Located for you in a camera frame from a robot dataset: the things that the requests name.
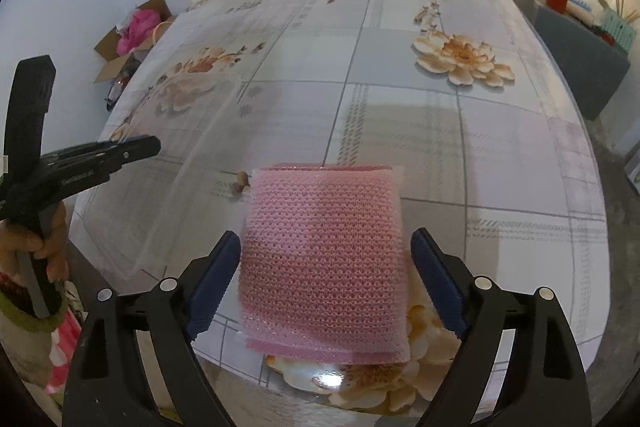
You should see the person's left hand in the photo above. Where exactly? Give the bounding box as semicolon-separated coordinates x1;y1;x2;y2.
0;201;69;284

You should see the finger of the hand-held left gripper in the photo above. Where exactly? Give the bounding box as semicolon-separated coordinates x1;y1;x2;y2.
42;135;162;175
4;54;57;162

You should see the pink cloth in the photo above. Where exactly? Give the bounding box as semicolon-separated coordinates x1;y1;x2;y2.
117;8;159;56

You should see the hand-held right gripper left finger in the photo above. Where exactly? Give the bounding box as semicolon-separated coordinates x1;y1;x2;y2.
61;230;242;427

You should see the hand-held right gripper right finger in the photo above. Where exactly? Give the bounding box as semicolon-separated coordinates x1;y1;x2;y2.
410;228;587;427

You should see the grey cabinet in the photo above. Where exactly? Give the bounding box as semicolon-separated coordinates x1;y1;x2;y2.
512;0;632;122

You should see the person's pink dotted clothing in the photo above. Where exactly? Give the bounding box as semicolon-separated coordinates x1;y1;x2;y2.
44;309;84;397

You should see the teal utensil holder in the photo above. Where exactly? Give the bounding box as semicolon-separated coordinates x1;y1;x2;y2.
599;0;640;54

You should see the floral checked tablecloth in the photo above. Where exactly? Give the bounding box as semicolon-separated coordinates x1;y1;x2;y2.
67;0;613;413

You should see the clear plastic bag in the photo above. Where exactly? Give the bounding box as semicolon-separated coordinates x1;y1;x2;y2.
117;69;246;280

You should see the person's left forearm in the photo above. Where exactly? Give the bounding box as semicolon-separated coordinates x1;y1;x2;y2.
0;272;69;389

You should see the open cardboard box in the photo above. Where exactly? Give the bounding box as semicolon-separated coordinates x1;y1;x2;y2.
93;0;176;84

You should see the white and blue packet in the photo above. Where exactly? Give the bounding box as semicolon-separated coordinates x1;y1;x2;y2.
564;0;599;26

